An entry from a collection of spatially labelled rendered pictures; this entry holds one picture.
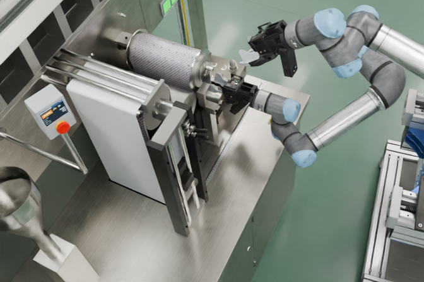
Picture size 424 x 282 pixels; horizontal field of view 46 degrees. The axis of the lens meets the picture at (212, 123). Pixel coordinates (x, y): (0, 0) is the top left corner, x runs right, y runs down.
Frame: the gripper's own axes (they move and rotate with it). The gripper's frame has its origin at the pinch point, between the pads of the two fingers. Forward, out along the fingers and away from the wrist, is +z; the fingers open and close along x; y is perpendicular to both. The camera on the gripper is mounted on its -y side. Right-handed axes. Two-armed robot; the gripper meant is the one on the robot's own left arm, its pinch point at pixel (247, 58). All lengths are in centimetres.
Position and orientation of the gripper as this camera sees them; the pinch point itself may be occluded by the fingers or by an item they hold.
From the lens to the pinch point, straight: 155.2
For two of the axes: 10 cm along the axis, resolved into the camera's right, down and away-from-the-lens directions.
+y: -6.3, -6.6, -4.0
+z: -6.3, 1.3, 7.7
